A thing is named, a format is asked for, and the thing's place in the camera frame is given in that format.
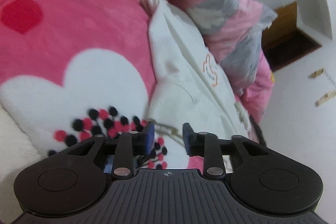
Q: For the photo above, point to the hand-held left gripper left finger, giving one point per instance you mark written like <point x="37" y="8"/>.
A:
<point x="150" y="138"/>

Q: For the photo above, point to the wooden door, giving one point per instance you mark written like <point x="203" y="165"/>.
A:
<point x="281" y="24"/>

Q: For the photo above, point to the white sweatshirt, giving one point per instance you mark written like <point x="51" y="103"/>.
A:
<point x="183" y="64"/>

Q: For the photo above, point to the dark wooden door frame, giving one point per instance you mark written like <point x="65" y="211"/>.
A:
<point x="294" y="50"/>

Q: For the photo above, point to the pink floral fleece blanket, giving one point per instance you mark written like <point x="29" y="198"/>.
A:
<point x="65" y="29"/>

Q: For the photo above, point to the pink grey floral duvet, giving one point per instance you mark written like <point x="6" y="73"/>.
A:
<point x="225" y="16"/>

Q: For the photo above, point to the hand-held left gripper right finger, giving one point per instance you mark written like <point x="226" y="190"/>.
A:
<point x="187" y="140"/>

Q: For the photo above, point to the white fleece cloth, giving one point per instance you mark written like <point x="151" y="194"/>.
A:
<point x="15" y="140"/>

